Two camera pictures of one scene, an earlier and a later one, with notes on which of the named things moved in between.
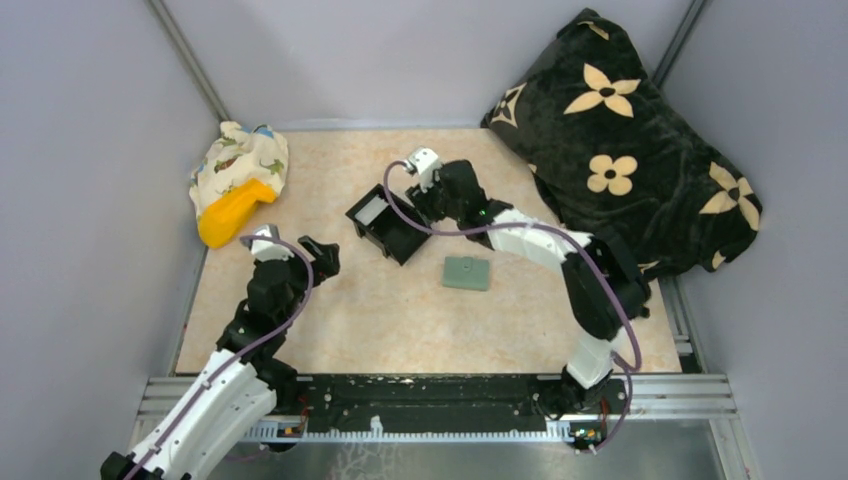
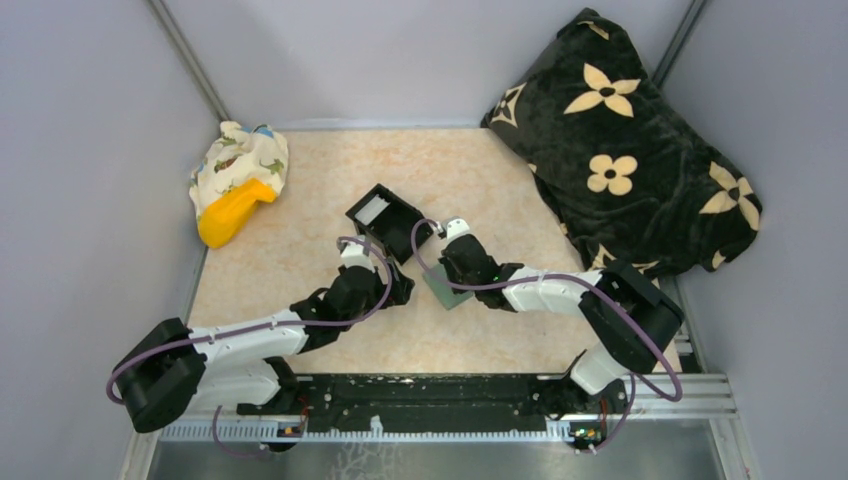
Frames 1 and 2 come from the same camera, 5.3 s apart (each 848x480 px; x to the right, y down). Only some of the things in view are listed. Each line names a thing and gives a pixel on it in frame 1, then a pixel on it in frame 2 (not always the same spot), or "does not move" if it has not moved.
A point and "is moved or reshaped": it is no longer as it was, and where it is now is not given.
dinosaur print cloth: x=238 y=154 does not move
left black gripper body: x=308 y=258 -> x=389 y=285
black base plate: x=450 y=403 does not move
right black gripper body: x=419 y=200 -> x=457 y=268
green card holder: x=465 y=272 is moved or reshaped
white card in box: x=371 y=210 does not move
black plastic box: x=388 y=224 does not move
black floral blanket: x=621 y=160 does not move
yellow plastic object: x=224 y=218 does not move
